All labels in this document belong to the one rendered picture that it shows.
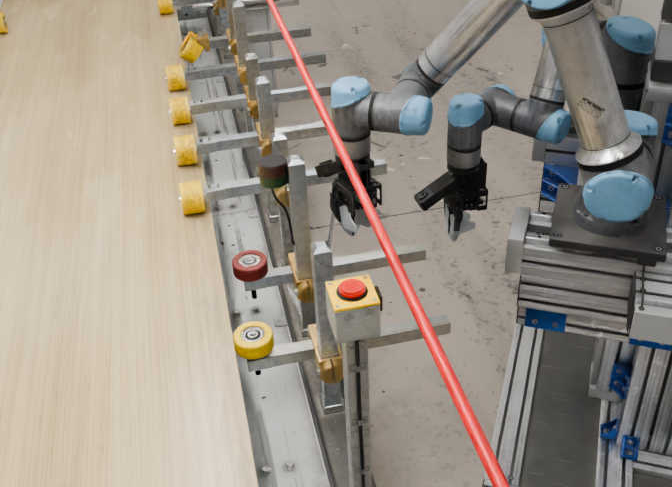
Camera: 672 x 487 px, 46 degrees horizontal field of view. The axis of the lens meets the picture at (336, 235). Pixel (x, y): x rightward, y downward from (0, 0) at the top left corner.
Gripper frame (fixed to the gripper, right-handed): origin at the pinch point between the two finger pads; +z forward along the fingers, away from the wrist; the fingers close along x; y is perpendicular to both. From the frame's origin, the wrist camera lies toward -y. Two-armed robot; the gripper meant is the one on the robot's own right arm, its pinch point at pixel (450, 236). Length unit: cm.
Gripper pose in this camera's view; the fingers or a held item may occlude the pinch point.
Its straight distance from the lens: 191.4
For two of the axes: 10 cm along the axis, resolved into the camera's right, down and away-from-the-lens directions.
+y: 9.7, -1.6, 1.5
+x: -2.2, -5.5, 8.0
